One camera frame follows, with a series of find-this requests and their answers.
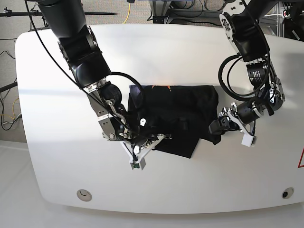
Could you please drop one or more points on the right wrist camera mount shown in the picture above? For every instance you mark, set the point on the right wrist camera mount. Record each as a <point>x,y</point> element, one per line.
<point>137,152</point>

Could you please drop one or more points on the silver table grommet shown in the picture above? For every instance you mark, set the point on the silver table grommet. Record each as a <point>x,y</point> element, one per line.
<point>84,195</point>

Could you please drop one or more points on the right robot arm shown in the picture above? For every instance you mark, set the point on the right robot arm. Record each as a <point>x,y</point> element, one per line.
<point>80,49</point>

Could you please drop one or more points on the grey table leg base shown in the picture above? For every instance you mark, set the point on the grey table leg base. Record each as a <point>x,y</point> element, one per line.
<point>159,10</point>

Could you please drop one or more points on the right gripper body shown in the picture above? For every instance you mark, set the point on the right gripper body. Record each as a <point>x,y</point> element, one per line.
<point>145,130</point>

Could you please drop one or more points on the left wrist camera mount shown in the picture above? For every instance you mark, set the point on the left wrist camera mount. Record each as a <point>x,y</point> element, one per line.
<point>248,130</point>

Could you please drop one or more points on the black tripod stand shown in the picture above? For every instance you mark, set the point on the black tripod stand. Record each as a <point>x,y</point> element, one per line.
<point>33,12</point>

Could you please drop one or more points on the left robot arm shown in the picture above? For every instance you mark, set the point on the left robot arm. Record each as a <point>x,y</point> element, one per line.
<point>240,21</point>

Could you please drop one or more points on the black T-shirt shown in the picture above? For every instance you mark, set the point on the black T-shirt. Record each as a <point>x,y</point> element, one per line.
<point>183,112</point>

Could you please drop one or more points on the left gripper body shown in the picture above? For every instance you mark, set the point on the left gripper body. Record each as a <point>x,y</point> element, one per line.
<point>245,113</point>

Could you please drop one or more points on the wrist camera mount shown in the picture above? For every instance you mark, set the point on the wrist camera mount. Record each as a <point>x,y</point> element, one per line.
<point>137,152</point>
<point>248,130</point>

